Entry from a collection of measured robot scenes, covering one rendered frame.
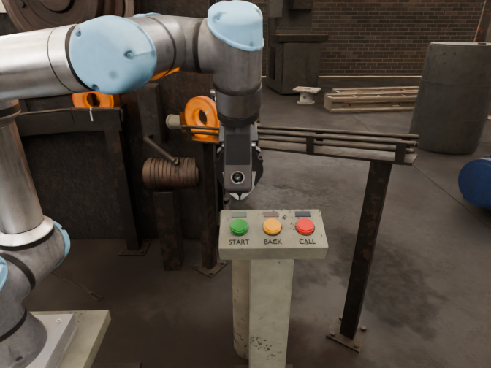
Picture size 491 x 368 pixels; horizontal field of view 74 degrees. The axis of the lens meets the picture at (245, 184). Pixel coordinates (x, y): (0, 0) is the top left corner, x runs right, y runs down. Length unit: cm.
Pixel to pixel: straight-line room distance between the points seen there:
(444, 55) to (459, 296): 208
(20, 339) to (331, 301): 106
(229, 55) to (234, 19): 5
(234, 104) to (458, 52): 279
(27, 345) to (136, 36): 72
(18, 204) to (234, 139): 49
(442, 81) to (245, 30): 285
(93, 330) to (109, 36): 79
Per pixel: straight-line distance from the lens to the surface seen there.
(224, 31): 46
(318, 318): 139
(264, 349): 98
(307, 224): 75
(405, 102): 490
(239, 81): 49
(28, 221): 85
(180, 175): 130
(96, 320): 103
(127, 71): 37
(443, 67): 324
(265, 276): 79
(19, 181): 81
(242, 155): 53
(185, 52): 49
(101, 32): 37
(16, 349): 92
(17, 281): 86
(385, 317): 146
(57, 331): 97
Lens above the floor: 102
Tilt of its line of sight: 26 degrees down
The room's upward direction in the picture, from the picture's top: straight up
